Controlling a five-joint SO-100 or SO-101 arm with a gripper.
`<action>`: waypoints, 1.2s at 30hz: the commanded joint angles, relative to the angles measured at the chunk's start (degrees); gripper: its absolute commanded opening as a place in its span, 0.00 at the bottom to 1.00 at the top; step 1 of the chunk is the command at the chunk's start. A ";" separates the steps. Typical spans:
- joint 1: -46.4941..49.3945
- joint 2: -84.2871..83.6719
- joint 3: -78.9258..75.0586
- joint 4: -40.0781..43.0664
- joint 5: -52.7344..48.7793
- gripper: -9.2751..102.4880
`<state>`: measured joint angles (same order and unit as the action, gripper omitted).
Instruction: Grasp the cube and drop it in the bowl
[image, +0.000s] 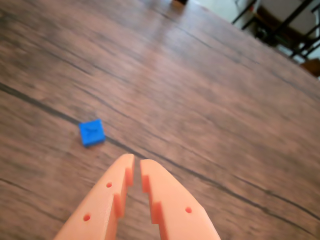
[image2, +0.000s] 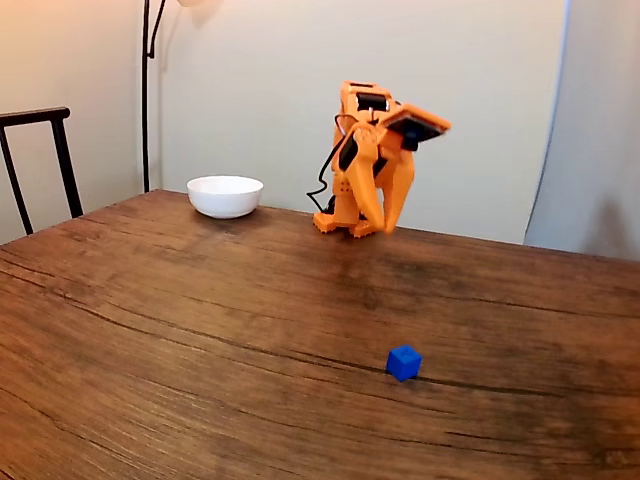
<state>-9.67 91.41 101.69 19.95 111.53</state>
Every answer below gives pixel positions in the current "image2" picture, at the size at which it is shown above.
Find blue cube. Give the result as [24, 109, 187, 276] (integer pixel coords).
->
[386, 343, 423, 383]

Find white bowl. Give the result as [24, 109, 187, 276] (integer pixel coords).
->
[186, 174, 265, 220]

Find pale curtain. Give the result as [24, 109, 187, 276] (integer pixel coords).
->
[522, 0, 640, 262]

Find black floor lamp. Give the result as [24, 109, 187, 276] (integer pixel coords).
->
[141, 0, 224, 194]

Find black wooden chair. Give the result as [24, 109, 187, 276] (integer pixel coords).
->
[0, 106, 85, 236]

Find orange gripper-mounted camera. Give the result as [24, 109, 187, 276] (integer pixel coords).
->
[383, 103, 453, 152]

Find black cable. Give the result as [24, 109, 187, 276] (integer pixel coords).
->
[305, 113, 352, 214]

